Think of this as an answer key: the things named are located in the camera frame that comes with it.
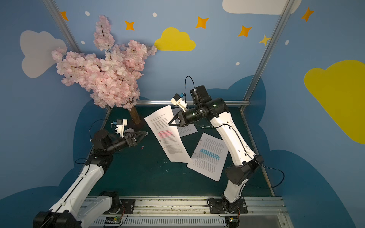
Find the pink highlighted paper document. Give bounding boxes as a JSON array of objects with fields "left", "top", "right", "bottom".
[{"left": 144, "top": 105, "right": 191, "bottom": 163}]

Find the blue highlighted paper document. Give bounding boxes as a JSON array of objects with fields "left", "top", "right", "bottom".
[{"left": 187, "top": 133, "right": 229, "bottom": 182}]

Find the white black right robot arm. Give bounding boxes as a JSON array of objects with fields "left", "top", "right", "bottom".
[{"left": 169, "top": 85, "right": 264, "bottom": 214}]

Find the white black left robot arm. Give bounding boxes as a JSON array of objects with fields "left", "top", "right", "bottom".
[{"left": 33, "top": 129, "right": 148, "bottom": 228}]

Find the purple highlighted paper document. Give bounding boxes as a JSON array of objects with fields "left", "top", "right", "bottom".
[{"left": 171, "top": 107, "right": 198, "bottom": 138}]

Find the pink cherry blossom tree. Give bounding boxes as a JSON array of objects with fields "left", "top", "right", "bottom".
[{"left": 51, "top": 15, "right": 157, "bottom": 125}]

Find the left green circuit board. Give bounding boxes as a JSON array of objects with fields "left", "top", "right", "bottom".
[{"left": 103, "top": 217, "right": 122, "bottom": 227}]

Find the right circuit board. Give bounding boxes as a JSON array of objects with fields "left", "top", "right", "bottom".
[{"left": 224, "top": 217, "right": 240, "bottom": 228}]

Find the aluminium back frame bar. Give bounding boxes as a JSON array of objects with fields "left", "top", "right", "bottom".
[{"left": 136, "top": 100, "right": 251, "bottom": 107}]

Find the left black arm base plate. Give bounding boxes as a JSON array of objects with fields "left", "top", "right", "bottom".
[{"left": 104, "top": 199, "right": 136, "bottom": 215}]

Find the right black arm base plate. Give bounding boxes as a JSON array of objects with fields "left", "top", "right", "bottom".
[{"left": 207, "top": 197, "right": 248, "bottom": 214}]

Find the aluminium front rail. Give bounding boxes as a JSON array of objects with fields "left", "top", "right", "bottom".
[{"left": 81, "top": 197, "right": 293, "bottom": 228}]

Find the aluminium right frame post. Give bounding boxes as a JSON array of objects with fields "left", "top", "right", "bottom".
[{"left": 240, "top": 0, "right": 296, "bottom": 114}]

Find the aluminium frame post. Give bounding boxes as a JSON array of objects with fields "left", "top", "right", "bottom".
[
  {"left": 42, "top": 0, "right": 81, "bottom": 53},
  {"left": 240, "top": 0, "right": 296, "bottom": 114}
]

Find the aluminium left frame post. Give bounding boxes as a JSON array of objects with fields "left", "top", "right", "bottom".
[{"left": 42, "top": 0, "right": 81, "bottom": 53}]

